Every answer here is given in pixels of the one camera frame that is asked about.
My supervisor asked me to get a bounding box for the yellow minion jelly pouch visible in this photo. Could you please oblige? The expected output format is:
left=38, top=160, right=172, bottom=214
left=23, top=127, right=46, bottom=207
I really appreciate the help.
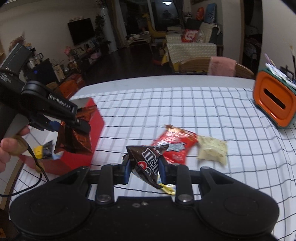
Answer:
left=159, top=183, right=176, bottom=196

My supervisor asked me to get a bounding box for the copper Oreo snack bag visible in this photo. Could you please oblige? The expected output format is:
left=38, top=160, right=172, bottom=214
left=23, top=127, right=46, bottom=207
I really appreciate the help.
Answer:
left=54, top=105, right=97, bottom=156

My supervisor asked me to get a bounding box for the brown M&M's bag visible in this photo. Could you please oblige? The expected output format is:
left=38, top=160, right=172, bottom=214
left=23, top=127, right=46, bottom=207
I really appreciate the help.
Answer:
left=126, top=145, right=168, bottom=189

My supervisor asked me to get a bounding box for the person's left hand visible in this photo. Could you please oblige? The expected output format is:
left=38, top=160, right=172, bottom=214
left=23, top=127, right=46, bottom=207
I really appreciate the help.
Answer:
left=0, top=126, right=30, bottom=173

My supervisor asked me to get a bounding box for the red snack bag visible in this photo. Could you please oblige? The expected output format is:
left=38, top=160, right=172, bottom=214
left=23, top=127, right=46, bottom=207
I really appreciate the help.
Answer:
left=152, top=125, right=198, bottom=165

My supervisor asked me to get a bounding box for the red and white cardboard box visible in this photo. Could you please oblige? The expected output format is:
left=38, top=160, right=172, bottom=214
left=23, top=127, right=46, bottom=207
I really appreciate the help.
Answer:
left=33, top=97, right=104, bottom=175

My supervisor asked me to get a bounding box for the cream nougat snack packet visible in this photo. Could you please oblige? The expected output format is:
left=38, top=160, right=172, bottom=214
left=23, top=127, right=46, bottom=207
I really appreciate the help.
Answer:
left=197, top=136, right=228, bottom=165

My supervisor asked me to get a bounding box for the white grid tablecloth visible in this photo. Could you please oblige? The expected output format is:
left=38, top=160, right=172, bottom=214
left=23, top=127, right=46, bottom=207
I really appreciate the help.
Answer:
left=9, top=86, right=296, bottom=241

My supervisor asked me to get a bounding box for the wooden chair with pink cloth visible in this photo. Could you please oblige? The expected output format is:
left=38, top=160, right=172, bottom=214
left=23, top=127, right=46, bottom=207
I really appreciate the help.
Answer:
left=179, top=56, right=254, bottom=79

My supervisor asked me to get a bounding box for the yellow giraffe toy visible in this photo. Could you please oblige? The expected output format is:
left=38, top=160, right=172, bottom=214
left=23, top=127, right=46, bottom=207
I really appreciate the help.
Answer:
left=142, top=13, right=167, bottom=40

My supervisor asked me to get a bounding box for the cream covered sofa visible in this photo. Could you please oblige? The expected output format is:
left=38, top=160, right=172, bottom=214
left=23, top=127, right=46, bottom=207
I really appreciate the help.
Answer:
left=161, top=23, right=223, bottom=72

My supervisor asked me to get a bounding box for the red cushion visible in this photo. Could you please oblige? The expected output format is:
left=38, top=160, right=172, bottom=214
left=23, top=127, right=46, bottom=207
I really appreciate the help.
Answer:
left=181, top=29, right=199, bottom=43

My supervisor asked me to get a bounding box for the wall television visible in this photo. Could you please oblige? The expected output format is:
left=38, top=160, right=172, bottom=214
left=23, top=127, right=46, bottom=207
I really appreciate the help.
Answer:
left=68, top=18, right=95, bottom=46

